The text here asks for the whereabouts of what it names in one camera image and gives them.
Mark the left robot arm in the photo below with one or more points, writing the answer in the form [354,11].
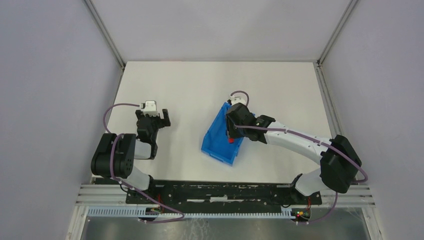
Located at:
[114,157]

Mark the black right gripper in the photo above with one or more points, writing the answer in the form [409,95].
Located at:
[230,130]

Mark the aluminium front frame rail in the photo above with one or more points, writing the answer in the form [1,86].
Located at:
[358,196]

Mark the aluminium right side rail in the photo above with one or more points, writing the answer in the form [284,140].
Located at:
[328,99]

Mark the aluminium corner post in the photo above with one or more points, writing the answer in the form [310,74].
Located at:
[337,30]
[105,33]

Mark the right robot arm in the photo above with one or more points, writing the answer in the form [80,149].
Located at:
[308,145]

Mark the aluminium left corner post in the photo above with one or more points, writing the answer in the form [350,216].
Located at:
[105,33]

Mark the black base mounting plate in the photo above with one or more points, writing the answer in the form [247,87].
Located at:
[256,197]

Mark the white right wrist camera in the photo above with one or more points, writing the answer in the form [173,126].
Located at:
[233,99]

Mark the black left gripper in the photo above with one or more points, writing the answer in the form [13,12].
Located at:
[154,120]

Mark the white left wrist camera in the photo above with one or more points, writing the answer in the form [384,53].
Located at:
[149,108]

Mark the aluminium right corner post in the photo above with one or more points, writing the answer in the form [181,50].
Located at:
[337,30]

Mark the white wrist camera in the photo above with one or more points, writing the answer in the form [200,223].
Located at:
[149,108]
[233,99]

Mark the blue plastic storage bin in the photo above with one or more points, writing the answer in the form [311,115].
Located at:
[216,143]

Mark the white slotted cable duct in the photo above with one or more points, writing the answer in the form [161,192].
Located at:
[144,212]

